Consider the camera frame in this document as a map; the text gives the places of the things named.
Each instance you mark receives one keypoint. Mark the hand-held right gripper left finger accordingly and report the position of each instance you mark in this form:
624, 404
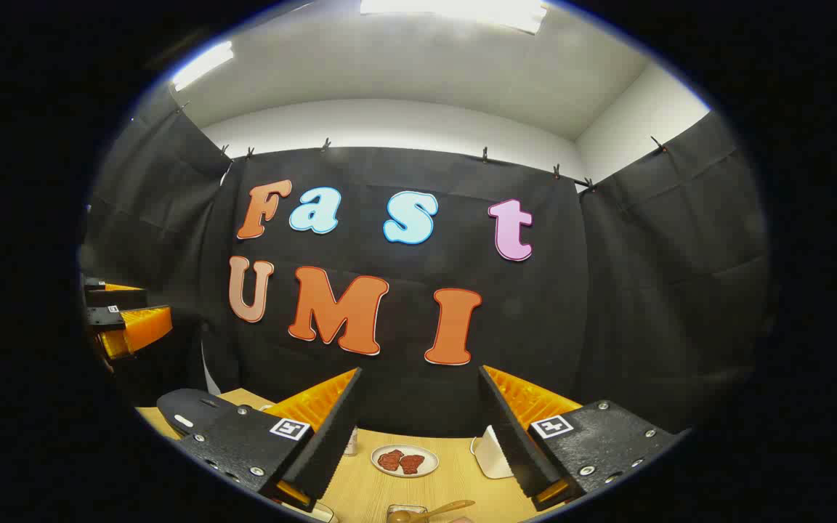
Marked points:
328, 450

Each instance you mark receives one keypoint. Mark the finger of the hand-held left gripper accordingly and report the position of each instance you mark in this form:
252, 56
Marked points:
142, 328
124, 296

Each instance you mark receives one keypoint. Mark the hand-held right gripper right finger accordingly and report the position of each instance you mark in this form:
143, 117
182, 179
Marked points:
513, 450

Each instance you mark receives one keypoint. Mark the wooden spoon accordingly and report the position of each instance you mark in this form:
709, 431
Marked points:
440, 507

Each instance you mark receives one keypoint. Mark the silver black rice cooker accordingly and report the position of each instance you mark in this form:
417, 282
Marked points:
193, 408

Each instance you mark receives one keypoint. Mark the white toaster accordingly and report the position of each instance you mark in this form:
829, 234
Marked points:
492, 454

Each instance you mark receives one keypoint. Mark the clear drink bottle red label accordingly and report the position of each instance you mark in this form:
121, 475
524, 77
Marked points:
351, 442

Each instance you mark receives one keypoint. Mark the red meat piece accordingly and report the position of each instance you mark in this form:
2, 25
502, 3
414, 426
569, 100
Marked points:
412, 464
389, 460

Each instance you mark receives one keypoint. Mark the white round plate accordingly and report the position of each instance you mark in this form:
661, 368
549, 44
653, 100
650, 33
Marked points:
426, 452

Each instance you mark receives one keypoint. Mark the black backdrop cloth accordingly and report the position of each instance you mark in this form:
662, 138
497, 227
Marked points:
535, 305

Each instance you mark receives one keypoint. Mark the ceiling light panel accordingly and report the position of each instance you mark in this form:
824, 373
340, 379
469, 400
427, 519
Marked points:
203, 65

